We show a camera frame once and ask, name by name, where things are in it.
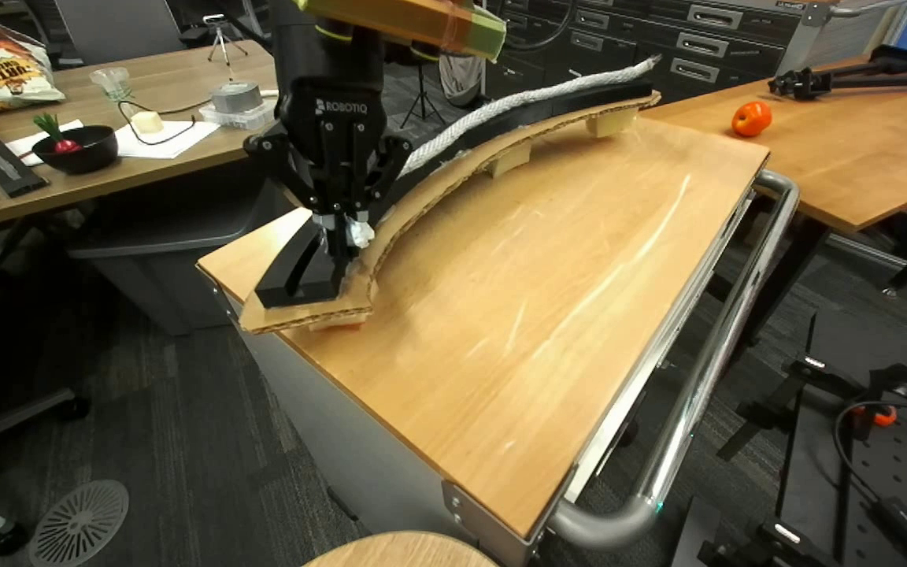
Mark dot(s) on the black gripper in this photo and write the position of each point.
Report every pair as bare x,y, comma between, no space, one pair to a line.
331,136

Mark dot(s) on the black curved foam strip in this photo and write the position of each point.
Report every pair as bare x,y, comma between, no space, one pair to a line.
300,276

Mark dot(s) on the black light stand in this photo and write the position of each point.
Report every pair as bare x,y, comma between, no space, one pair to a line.
422,99

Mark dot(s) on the wooden office desk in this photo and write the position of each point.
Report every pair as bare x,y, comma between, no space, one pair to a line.
180,157

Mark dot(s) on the white paper sheet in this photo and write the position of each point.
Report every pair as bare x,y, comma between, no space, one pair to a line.
174,142
24,142

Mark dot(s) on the round grey disc stand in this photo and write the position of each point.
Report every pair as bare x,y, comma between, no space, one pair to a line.
462,75

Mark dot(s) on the grey tool cart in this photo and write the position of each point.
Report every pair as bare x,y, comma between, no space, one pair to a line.
348,452

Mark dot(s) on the small cream object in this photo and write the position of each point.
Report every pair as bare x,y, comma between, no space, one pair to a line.
147,120

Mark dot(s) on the small silver tripod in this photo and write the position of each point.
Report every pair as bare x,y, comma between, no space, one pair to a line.
221,36

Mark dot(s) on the black bowl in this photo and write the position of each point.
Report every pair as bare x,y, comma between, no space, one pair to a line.
93,156

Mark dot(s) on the clear crumpled plastic wrap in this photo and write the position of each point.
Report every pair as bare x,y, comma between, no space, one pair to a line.
107,83

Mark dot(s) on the red toy vegetable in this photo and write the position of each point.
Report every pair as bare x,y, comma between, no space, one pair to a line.
64,147

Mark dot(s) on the grey office chair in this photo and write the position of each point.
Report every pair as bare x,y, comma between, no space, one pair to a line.
116,27

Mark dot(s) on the round wooden stool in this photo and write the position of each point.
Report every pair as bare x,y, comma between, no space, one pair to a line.
400,553

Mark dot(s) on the black drawer cabinet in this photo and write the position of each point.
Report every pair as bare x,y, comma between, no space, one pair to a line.
622,36

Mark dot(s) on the grey chair base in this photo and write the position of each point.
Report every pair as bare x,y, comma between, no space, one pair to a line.
24,412

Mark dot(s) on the chip snack bag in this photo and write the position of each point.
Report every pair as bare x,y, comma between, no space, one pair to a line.
7,72

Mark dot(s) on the white perforated round disc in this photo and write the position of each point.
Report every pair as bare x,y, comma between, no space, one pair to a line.
79,521

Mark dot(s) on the orange ball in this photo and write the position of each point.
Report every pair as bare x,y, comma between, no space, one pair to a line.
749,118

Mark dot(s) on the black folded tripod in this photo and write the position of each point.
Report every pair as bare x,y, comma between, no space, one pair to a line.
811,83

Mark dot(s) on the wooden side desk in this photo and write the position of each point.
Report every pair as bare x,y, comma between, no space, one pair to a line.
872,157

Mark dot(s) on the grey duct tape roll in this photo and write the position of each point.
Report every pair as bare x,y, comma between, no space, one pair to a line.
238,99

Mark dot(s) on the black camera stand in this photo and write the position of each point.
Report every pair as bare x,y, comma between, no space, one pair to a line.
897,380

